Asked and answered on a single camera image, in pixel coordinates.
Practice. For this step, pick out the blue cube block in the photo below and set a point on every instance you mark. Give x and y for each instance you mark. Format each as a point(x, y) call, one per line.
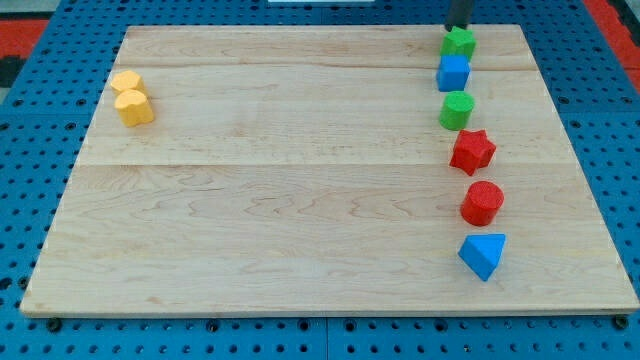
point(452, 73)

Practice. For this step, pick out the light wooden board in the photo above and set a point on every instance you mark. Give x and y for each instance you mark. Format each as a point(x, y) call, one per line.
point(302, 171)

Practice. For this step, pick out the green cylinder block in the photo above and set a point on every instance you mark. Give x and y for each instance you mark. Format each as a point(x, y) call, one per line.
point(456, 110)

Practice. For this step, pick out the red star block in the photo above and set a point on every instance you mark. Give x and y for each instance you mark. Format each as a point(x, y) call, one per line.
point(472, 150)

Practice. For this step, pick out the red cylinder block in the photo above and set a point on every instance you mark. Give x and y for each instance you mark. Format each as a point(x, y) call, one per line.
point(481, 203)

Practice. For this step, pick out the blue triangular prism block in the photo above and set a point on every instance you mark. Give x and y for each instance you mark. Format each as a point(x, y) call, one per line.
point(482, 253)

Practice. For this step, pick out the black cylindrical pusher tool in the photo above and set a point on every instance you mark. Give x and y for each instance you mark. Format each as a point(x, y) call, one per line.
point(459, 14)

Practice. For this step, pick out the yellow hexagon block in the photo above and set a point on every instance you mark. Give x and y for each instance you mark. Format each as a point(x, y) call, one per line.
point(127, 80)

